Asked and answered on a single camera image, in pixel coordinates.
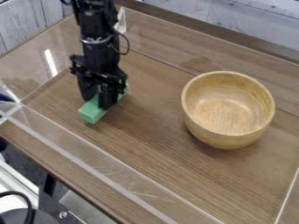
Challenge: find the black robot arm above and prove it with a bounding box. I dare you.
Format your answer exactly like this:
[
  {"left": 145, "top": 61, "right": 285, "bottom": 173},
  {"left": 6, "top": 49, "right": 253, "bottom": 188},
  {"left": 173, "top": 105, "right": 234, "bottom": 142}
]
[{"left": 59, "top": 0, "right": 126, "bottom": 110}]

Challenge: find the clear acrylic corner bracket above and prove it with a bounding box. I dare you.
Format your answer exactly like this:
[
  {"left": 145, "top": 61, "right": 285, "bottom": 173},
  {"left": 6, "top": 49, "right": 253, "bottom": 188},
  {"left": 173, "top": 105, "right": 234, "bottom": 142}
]
[{"left": 114, "top": 8, "right": 126, "bottom": 34}]

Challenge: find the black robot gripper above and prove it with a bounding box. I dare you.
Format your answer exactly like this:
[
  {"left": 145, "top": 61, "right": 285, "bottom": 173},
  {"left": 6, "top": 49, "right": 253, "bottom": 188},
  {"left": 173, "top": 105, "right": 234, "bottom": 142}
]
[{"left": 69, "top": 36, "right": 126, "bottom": 110}]

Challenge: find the light wooden bowl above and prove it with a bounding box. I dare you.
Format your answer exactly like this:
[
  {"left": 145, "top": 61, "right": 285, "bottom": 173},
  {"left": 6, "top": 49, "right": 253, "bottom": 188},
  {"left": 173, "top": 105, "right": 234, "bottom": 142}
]
[{"left": 181, "top": 71, "right": 276, "bottom": 150}]

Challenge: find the clear acrylic barrier wall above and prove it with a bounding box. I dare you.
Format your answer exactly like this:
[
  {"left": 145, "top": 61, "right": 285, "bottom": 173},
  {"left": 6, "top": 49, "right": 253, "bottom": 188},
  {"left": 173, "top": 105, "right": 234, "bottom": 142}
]
[{"left": 0, "top": 80, "right": 224, "bottom": 224}]

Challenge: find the green rectangular block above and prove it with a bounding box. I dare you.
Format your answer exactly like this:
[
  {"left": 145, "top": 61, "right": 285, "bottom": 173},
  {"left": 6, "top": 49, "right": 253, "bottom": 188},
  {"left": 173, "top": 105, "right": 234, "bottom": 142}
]
[{"left": 77, "top": 87, "right": 127, "bottom": 125}]

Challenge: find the metal base plate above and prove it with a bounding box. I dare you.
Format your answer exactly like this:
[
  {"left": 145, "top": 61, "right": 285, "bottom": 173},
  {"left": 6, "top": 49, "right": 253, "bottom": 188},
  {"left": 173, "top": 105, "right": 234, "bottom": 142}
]
[{"left": 53, "top": 191, "right": 117, "bottom": 224}]

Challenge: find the black cable loop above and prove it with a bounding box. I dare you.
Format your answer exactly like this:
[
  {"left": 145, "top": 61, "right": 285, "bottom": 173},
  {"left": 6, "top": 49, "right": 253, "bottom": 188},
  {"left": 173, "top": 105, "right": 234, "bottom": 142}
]
[{"left": 0, "top": 191, "right": 33, "bottom": 224}]

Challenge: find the black table leg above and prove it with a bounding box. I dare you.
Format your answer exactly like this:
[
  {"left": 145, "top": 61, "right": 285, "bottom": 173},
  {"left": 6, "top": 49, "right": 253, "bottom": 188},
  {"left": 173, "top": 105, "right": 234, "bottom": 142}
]
[{"left": 42, "top": 174, "right": 55, "bottom": 197}]

